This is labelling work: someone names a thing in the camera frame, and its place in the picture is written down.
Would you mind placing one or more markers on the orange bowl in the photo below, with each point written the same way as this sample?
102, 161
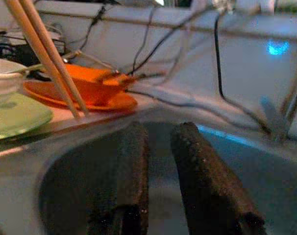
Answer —
94, 90

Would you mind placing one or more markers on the green plate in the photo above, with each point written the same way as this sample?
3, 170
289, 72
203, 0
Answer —
23, 117

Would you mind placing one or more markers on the orange plate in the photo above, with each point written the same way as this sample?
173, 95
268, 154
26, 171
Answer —
121, 101

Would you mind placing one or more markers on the metal faucet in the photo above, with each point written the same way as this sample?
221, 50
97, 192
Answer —
276, 124

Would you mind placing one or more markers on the white bowl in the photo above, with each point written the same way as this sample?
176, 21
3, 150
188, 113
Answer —
4, 83

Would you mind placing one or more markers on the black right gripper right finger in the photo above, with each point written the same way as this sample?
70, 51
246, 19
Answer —
205, 176

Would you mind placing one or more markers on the wooden chopstick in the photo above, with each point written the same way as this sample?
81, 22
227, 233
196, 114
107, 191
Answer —
54, 55
41, 55

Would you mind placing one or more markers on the black power strip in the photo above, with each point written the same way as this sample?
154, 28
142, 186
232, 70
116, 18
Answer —
6, 52

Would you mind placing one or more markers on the stainless steel sink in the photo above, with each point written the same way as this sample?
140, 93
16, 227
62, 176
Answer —
249, 166

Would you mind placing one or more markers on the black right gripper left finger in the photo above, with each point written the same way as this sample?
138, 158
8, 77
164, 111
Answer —
131, 176

